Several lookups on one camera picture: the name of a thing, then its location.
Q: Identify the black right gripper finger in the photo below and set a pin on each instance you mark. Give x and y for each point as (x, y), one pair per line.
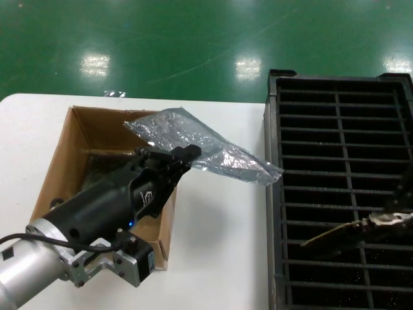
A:
(401, 195)

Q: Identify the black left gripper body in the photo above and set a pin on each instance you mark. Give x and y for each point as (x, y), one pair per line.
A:
(106, 206)

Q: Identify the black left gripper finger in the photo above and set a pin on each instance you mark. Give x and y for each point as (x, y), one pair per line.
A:
(184, 152)
(177, 169)

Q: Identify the grey antistatic plastic bag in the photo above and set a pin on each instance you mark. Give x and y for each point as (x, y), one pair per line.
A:
(180, 129)

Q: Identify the black slotted plastic container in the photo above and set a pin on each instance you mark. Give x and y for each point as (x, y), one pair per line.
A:
(272, 129)

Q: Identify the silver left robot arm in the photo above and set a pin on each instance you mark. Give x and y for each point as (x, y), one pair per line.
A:
(26, 271)

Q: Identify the bagged graphics card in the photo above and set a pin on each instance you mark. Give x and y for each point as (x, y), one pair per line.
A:
(100, 171)

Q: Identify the brown cardboard box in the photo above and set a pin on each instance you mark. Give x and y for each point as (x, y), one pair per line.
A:
(64, 161)

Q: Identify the small floor litter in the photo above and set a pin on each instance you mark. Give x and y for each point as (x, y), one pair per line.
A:
(114, 94)

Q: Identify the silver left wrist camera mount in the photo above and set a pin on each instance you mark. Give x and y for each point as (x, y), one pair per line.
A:
(132, 268)

